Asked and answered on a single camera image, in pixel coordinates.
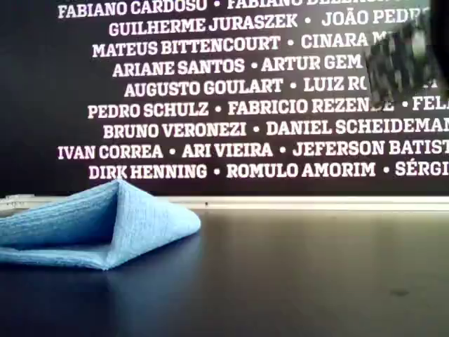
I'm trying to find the light blue cloth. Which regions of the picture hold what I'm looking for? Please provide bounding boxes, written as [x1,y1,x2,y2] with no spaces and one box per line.
[0,178,203,272]

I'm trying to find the aluminium table frame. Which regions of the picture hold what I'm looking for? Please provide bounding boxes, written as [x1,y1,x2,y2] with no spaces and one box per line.
[0,194,449,212]

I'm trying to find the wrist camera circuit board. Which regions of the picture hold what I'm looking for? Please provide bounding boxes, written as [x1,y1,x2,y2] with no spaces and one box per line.
[363,19,445,105]

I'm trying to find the thick black camera cable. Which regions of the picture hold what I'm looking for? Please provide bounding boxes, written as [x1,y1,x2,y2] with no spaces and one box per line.
[426,0,449,74]

